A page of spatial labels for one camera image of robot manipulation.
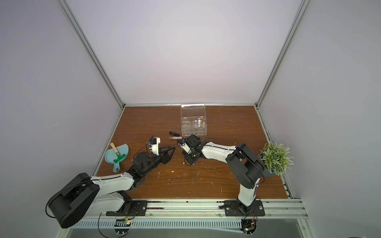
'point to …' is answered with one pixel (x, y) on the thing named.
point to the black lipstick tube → (174, 133)
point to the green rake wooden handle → (119, 155)
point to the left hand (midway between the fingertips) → (175, 148)
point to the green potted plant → (276, 157)
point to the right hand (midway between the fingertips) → (189, 153)
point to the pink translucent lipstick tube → (204, 123)
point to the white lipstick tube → (199, 123)
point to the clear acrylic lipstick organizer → (193, 119)
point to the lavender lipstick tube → (195, 122)
